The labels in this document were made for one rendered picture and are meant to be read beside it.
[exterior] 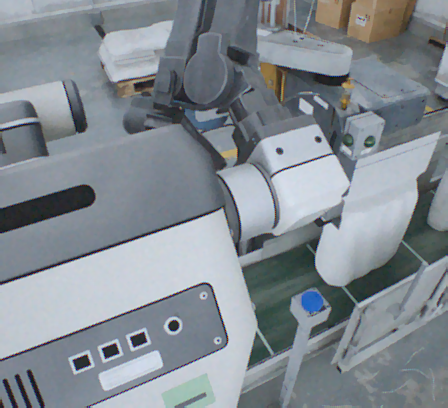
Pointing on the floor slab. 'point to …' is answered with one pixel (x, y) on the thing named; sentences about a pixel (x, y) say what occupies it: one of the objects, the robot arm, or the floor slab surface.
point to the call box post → (293, 365)
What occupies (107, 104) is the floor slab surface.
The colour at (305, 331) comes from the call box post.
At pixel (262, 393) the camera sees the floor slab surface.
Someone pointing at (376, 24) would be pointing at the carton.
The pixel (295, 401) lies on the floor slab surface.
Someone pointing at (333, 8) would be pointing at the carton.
